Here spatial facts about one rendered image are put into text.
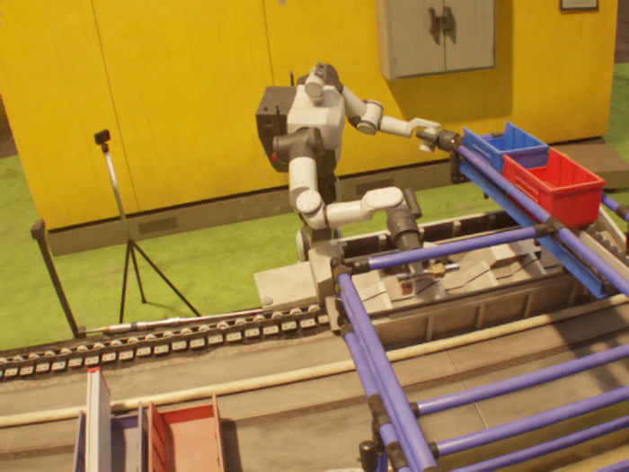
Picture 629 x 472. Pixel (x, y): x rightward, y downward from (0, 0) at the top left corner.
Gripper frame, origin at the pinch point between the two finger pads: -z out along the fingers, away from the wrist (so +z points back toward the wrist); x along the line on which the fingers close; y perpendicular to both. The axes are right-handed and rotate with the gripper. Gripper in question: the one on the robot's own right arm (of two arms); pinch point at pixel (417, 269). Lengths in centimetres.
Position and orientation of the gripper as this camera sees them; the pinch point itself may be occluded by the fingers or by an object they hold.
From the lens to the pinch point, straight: 180.1
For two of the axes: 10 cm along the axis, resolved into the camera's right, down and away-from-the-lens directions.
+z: -2.1, -8.1, 5.4
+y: -9.8, 1.8, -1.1
